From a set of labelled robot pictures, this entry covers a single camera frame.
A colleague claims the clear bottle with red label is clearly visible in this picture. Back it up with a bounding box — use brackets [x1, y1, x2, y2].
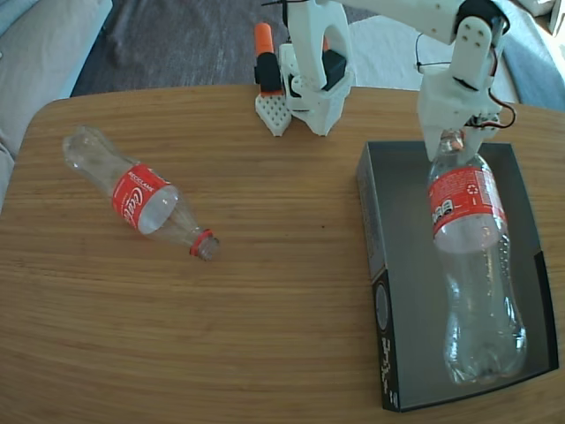
[61, 125, 222, 262]
[426, 130, 529, 386]

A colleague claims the grey cardboard box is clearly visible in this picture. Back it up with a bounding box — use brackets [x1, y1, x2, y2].
[355, 140, 561, 414]

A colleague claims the blue grey blanket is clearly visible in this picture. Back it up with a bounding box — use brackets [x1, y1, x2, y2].
[478, 0, 565, 111]

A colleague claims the dark grey rug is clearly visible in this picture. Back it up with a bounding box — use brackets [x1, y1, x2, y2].
[70, 0, 485, 99]

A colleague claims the light grey sofa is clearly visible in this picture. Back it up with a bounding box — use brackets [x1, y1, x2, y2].
[0, 0, 114, 211]

